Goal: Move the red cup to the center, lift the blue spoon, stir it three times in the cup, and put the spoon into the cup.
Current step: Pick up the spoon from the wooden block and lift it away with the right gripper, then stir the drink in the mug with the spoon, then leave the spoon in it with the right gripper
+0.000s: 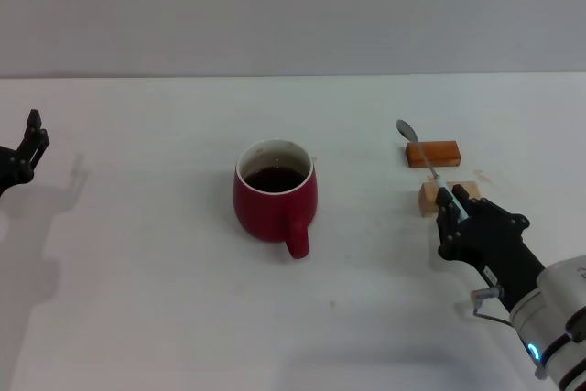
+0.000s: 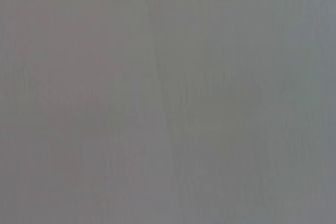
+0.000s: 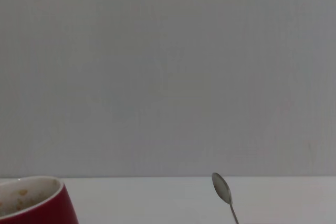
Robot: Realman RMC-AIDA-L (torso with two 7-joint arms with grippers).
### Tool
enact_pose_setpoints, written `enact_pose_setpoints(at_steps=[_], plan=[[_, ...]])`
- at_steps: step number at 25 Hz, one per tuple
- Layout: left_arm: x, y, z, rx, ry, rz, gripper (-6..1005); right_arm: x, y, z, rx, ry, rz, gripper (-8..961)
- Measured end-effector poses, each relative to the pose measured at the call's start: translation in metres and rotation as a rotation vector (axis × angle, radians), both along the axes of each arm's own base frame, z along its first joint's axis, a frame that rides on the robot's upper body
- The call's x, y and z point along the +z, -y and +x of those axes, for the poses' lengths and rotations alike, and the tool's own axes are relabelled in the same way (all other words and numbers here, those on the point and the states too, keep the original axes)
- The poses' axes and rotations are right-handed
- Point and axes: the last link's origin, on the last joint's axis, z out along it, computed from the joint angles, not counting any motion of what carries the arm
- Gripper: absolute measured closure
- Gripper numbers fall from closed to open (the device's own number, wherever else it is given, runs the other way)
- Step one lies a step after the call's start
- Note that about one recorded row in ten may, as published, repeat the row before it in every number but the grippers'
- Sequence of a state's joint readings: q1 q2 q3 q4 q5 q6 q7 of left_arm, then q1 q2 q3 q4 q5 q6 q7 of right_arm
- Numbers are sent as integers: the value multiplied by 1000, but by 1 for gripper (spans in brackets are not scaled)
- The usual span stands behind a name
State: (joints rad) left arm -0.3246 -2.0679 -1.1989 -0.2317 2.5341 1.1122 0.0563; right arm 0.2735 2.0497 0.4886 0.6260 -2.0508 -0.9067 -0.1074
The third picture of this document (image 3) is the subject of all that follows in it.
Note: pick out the red ceramic cup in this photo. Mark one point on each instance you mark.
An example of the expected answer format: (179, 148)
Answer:
(52, 208)

